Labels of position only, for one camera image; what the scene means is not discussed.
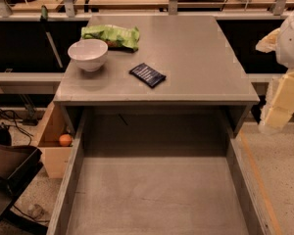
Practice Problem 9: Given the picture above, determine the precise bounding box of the black floor cable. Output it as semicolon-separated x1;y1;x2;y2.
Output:
0;85;35;145

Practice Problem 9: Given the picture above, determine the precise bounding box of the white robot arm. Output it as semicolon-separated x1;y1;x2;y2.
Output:
256;10;294;134

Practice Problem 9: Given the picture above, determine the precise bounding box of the wooden box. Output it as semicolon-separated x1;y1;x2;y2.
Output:
32;102;72;178

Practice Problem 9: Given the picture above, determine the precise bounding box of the grey drawer cabinet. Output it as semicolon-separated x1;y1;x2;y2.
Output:
54;14;259;133

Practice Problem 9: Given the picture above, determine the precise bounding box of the black tray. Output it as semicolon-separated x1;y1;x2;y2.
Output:
0;125;47;235

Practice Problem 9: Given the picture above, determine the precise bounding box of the orange fruit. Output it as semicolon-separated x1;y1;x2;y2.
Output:
59;134;73;147

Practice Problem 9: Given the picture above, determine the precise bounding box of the dark blue snack packet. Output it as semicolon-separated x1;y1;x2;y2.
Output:
128;63;167;88

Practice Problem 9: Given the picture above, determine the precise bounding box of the green chip bag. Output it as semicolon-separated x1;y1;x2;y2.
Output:
81;24;140;52

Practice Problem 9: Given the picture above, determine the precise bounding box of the green handled tool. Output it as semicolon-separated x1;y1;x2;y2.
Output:
40;5;64;69

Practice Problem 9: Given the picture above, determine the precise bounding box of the white ceramic bowl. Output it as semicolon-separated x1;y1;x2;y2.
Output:
68;39;108;71

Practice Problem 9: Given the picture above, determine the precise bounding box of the grey top drawer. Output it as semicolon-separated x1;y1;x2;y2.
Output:
47;109;276;235

